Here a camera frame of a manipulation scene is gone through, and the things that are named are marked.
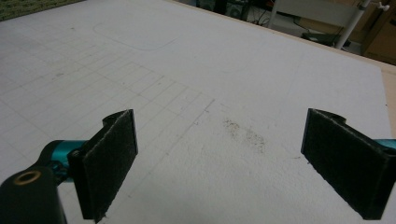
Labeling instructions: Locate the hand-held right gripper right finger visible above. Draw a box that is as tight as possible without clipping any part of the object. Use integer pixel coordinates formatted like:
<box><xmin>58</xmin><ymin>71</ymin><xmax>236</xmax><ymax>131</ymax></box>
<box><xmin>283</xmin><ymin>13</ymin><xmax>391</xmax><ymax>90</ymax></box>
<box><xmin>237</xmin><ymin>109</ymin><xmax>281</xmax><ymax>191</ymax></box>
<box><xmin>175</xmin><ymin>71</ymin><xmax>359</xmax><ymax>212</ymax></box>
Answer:
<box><xmin>300</xmin><ymin>107</ymin><xmax>396</xmax><ymax>220</ymax></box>

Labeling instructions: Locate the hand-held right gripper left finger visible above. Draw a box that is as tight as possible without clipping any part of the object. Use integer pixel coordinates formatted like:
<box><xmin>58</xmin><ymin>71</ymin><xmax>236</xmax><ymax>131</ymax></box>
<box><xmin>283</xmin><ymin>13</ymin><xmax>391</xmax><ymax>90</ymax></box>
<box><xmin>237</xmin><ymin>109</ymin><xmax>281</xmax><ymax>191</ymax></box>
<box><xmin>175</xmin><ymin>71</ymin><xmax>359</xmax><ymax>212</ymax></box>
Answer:
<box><xmin>67</xmin><ymin>108</ymin><xmax>139</xmax><ymax>224</ymax></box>

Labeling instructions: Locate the green woven basket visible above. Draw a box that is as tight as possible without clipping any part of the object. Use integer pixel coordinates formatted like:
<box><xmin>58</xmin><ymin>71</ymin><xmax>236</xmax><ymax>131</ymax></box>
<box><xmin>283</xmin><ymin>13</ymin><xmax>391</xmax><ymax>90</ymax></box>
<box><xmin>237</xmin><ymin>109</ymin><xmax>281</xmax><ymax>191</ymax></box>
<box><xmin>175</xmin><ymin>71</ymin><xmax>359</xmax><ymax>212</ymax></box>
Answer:
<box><xmin>0</xmin><ymin>0</ymin><xmax>86</xmax><ymax>22</ymax></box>

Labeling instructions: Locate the black flat device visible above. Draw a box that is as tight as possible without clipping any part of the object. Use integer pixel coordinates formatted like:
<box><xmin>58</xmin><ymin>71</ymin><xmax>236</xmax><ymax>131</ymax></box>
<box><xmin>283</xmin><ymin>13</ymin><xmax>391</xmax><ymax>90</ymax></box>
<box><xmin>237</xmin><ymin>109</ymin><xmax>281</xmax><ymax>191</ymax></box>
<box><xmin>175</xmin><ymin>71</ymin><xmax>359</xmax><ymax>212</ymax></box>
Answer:
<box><xmin>301</xmin><ymin>31</ymin><xmax>341</xmax><ymax>47</ymax></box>

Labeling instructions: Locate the large cardboard box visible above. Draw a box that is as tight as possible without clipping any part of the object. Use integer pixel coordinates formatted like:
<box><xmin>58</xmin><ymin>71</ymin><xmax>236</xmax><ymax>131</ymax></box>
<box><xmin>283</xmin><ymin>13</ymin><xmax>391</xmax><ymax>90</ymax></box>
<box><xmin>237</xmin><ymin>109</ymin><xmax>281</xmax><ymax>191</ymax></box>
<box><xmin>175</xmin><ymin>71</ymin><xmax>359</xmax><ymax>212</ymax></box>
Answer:
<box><xmin>360</xmin><ymin>0</ymin><xmax>396</xmax><ymax>65</ymax></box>

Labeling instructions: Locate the white metal stand leg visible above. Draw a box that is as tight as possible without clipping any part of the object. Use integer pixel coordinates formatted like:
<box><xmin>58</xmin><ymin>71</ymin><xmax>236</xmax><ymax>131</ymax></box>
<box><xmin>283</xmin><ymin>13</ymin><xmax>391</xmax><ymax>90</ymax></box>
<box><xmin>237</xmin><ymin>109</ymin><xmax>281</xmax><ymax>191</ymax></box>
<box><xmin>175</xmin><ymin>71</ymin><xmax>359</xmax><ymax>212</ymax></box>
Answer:
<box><xmin>335</xmin><ymin>0</ymin><xmax>374</xmax><ymax>50</ymax></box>
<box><xmin>267</xmin><ymin>0</ymin><xmax>282</xmax><ymax>28</ymax></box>

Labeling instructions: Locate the white foam mat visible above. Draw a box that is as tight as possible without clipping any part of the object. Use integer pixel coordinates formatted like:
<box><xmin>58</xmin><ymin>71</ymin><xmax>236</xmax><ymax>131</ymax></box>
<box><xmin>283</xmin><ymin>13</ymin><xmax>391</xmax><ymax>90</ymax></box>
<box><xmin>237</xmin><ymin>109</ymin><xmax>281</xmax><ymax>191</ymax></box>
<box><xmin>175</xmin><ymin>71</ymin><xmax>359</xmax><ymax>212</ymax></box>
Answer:
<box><xmin>0</xmin><ymin>0</ymin><xmax>394</xmax><ymax>224</ymax></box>

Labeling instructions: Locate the black computer tower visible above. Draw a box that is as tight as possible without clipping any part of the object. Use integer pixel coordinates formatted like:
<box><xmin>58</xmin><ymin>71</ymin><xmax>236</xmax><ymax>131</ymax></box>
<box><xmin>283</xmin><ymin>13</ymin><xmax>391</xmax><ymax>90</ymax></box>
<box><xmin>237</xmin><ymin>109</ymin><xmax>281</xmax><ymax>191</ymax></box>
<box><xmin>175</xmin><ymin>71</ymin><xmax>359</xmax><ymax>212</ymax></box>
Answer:
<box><xmin>224</xmin><ymin>0</ymin><xmax>250</xmax><ymax>21</ymax></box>

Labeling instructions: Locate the tangle of black floor cables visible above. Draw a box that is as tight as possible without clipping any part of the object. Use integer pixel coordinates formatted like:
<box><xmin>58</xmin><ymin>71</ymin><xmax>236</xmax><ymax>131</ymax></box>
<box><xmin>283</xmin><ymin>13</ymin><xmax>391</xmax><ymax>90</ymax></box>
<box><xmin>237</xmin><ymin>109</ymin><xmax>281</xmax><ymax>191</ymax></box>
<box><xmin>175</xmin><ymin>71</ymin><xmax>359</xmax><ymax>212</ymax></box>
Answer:
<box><xmin>248</xmin><ymin>5</ymin><xmax>273</xmax><ymax>27</ymax></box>

